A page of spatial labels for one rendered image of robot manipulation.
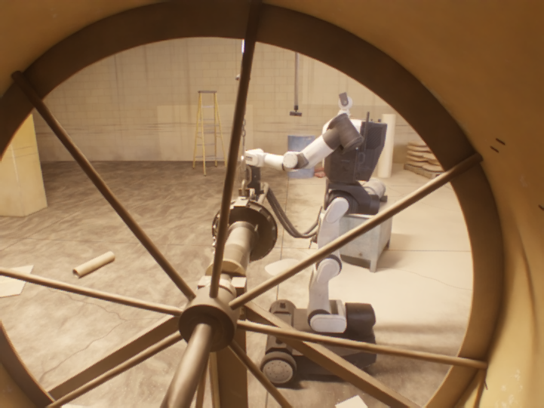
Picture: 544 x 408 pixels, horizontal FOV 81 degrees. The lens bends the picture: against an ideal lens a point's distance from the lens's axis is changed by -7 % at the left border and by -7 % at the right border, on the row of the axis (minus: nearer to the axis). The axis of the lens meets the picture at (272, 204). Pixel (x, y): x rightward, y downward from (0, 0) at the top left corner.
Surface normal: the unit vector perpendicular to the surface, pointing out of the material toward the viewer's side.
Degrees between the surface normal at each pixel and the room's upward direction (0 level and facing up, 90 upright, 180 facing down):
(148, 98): 90
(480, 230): 90
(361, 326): 90
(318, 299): 90
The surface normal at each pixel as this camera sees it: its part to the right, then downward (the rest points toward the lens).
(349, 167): -0.28, 0.43
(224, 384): -0.07, 0.28
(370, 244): -0.48, 0.25
